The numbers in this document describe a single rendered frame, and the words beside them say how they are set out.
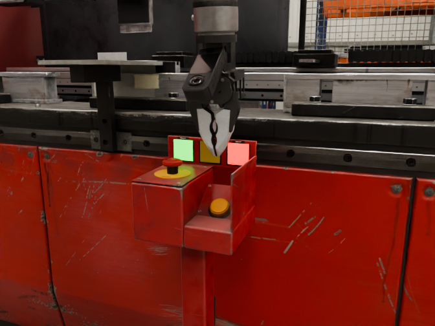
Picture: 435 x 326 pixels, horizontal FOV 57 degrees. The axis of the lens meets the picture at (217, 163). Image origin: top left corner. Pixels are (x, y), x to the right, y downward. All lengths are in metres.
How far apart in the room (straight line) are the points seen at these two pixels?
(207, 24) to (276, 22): 0.90
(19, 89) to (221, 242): 0.93
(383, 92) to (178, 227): 0.55
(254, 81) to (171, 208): 0.66
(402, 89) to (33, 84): 1.05
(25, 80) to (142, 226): 0.77
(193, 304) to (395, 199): 0.47
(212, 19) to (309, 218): 0.49
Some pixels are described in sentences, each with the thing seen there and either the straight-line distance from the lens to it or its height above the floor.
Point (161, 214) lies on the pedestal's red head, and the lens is 0.75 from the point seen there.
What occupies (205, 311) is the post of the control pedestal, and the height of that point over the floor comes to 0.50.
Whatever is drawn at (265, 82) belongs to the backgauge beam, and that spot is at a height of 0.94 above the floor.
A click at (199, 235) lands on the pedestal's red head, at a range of 0.73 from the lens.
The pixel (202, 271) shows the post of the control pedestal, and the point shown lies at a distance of 0.82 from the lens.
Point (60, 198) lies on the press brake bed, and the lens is 1.23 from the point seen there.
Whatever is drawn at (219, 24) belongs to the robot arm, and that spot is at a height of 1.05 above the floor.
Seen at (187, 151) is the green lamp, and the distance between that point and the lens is 0.86.
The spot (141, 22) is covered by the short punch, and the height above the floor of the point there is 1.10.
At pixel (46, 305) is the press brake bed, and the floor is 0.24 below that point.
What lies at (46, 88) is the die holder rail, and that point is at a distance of 1.36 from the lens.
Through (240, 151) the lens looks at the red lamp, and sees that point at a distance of 0.82.
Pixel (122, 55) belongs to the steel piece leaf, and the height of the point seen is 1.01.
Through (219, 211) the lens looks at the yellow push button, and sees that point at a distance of 0.76.
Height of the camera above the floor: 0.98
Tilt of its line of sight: 13 degrees down
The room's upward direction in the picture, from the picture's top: straight up
